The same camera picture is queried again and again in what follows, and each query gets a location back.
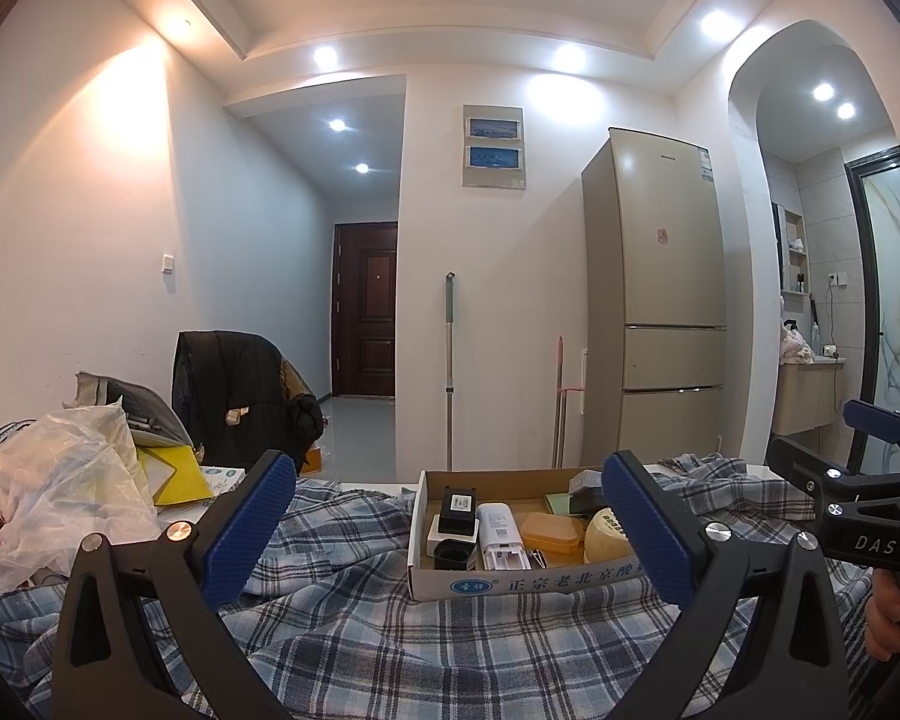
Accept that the floral glass door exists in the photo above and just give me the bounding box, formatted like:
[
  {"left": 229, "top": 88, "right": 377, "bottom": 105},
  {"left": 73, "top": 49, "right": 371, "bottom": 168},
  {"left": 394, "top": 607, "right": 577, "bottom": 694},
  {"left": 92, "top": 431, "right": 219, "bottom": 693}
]
[{"left": 842, "top": 145, "right": 900, "bottom": 482}]

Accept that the pink cloth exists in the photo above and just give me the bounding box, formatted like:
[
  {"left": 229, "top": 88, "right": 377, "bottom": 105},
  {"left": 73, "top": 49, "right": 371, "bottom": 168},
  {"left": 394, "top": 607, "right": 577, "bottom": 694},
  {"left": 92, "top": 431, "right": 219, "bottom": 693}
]
[{"left": 778, "top": 319, "right": 815, "bottom": 367}]

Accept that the white remote control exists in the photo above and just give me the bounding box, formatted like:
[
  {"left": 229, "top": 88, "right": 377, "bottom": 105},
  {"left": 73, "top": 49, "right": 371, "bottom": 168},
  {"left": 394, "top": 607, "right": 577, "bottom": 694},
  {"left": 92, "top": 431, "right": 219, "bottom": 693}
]
[{"left": 476, "top": 501, "right": 533, "bottom": 573}]

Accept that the beige refrigerator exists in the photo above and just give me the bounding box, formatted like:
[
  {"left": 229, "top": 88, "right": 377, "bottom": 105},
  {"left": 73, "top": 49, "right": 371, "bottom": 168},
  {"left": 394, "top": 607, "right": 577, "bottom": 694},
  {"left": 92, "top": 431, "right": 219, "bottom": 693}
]
[{"left": 581, "top": 127, "right": 726, "bottom": 470}]

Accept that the orange plastic box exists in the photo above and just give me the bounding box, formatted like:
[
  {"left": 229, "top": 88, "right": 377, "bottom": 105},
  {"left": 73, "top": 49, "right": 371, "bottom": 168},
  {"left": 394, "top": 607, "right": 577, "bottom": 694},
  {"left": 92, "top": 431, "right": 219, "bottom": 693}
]
[{"left": 521, "top": 514, "right": 584, "bottom": 556}]

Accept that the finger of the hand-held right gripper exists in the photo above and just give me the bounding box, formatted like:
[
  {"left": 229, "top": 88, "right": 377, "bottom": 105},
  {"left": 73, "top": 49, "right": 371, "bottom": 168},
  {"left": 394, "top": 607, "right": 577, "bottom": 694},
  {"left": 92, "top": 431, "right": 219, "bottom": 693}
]
[
  {"left": 765, "top": 435, "right": 900, "bottom": 518},
  {"left": 842, "top": 399, "right": 900, "bottom": 467}
]

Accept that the dark brown door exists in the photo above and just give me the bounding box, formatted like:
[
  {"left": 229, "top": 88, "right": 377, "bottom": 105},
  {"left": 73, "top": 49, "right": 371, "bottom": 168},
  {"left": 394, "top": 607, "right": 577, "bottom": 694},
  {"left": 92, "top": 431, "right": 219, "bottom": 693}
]
[{"left": 332, "top": 222, "right": 398, "bottom": 398}]

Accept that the cream tape roll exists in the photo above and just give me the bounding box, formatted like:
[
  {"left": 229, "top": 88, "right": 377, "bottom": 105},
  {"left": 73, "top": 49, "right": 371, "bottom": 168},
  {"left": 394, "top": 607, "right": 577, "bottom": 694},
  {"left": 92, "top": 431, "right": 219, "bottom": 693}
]
[{"left": 583, "top": 506, "right": 635, "bottom": 566}]

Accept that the white printed box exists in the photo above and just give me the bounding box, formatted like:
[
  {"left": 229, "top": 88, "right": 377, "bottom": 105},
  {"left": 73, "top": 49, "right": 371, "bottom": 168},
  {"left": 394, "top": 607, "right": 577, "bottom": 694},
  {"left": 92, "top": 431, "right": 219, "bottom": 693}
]
[{"left": 157, "top": 465, "right": 248, "bottom": 518}]

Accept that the shallow cardboard box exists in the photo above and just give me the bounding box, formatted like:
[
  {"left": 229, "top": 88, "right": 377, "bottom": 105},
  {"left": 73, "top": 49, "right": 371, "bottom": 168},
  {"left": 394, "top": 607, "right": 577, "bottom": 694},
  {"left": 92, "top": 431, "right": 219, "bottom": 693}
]
[{"left": 407, "top": 469, "right": 646, "bottom": 602}]

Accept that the black power adapter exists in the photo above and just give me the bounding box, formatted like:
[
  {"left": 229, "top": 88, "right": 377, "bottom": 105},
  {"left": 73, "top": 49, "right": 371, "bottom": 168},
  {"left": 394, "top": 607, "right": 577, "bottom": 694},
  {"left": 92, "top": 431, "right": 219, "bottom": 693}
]
[{"left": 439, "top": 486, "right": 483, "bottom": 541}]

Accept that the white square box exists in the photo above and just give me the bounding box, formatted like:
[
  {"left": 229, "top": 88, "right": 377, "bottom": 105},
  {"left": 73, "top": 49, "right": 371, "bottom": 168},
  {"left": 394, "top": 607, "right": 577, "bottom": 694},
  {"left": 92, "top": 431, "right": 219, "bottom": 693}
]
[{"left": 426, "top": 521, "right": 482, "bottom": 563}]

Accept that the wall electrical panel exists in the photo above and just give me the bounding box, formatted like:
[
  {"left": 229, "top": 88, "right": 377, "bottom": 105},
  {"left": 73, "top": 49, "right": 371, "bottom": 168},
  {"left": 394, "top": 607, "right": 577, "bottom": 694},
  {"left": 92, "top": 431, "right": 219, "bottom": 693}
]
[{"left": 463, "top": 105, "right": 527, "bottom": 190}]

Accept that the chair with black jacket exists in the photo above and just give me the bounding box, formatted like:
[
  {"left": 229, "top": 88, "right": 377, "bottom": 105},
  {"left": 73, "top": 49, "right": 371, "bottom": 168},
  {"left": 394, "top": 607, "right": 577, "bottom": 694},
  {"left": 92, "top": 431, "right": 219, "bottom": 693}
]
[{"left": 172, "top": 330, "right": 323, "bottom": 473}]

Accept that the wall niche shelf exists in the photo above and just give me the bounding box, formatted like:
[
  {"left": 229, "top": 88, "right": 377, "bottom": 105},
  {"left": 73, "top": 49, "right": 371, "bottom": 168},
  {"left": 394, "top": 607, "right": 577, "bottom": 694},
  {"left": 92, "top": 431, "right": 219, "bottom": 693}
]
[{"left": 786, "top": 211, "right": 810, "bottom": 293}]

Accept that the clear plastic bag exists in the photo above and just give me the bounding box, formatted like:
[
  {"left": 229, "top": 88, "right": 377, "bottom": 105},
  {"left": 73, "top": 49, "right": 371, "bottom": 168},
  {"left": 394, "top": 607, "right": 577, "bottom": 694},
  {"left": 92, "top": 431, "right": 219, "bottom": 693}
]
[{"left": 0, "top": 399, "right": 158, "bottom": 601}]

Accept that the person's right hand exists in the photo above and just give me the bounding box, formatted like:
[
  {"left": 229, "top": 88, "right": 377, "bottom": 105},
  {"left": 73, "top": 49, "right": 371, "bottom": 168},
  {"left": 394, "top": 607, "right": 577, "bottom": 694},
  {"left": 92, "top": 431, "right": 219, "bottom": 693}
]
[{"left": 866, "top": 568, "right": 900, "bottom": 662}]

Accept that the grey bag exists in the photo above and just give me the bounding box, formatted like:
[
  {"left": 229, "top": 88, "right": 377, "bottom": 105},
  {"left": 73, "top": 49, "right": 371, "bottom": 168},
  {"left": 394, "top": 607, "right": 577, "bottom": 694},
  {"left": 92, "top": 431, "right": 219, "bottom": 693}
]
[{"left": 75, "top": 371, "right": 196, "bottom": 452}]

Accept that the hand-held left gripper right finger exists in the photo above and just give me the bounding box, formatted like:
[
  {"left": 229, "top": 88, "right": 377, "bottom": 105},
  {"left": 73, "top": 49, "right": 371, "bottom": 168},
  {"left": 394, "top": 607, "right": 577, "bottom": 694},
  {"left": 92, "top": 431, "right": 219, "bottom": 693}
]
[{"left": 600, "top": 450, "right": 850, "bottom": 720}]

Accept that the pink broom handle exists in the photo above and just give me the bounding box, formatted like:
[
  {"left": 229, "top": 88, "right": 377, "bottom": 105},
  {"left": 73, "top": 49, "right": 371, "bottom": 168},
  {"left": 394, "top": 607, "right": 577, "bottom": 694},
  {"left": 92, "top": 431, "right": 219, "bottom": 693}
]
[{"left": 550, "top": 335, "right": 584, "bottom": 470}]

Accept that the beige vanity cabinet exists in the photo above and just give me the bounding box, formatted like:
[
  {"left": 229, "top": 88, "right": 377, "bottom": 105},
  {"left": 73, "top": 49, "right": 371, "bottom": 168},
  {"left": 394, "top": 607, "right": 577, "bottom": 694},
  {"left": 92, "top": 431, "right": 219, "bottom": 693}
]
[{"left": 769, "top": 358, "right": 845, "bottom": 437}]

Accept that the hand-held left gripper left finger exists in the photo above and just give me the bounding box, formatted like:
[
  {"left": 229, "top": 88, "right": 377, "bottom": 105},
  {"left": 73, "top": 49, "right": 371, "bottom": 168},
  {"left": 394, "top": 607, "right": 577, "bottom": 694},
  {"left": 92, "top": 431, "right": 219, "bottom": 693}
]
[{"left": 51, "top": 448, "right": 299, "bottom": 720}]

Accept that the grey mop handle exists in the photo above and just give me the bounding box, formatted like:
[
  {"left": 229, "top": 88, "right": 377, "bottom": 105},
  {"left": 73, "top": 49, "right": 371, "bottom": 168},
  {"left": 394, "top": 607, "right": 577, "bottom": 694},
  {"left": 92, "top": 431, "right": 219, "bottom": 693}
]
[{"left": 442, "top": 271, "right": 458, "bottom": 470}]

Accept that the wooden chair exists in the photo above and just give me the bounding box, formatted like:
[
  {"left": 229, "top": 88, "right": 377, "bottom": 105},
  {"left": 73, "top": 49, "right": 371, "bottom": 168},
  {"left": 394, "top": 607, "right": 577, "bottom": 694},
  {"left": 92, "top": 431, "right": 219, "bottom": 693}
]
[{"left": 281, "top": 356, "right": 317, "bottom": 400}]

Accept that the yellow folder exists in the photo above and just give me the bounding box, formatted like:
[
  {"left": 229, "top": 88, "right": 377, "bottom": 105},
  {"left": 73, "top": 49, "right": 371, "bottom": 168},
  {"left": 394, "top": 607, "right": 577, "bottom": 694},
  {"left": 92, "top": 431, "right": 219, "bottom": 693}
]
[{"left": 136, "top": 444, "right": 215, "bottom": 507}]

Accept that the blue plaid blanket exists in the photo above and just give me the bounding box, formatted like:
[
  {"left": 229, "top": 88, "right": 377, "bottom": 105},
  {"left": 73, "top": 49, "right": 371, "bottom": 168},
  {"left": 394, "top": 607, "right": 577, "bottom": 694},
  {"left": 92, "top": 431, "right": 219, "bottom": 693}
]
[{"left": 0, "top": 454, "right": 878, "bottom": 720}]

